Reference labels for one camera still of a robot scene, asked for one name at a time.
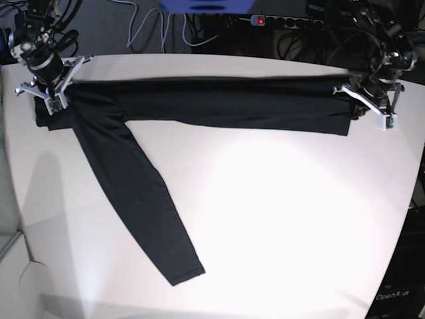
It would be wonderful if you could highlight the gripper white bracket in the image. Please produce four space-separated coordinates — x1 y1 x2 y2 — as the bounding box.
333 74 405 132
15 54 94 116

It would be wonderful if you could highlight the black long-sleeve T-shirt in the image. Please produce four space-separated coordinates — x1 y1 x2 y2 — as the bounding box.
35 76 355 286

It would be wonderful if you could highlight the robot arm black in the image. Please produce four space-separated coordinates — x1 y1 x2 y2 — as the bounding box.
323 1 417 132
8 1 93 116

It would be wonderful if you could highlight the blue box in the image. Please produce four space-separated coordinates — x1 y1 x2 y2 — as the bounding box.
160 0 255 14

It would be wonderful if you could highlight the black OpenArm equipment case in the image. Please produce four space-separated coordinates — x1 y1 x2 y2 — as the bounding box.
366 201 424 318

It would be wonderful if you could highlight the white cable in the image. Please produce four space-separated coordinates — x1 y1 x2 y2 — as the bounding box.
127 3 230 54

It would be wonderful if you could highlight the white power strip red switch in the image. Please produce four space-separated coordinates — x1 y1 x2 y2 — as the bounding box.
248 15 325 31

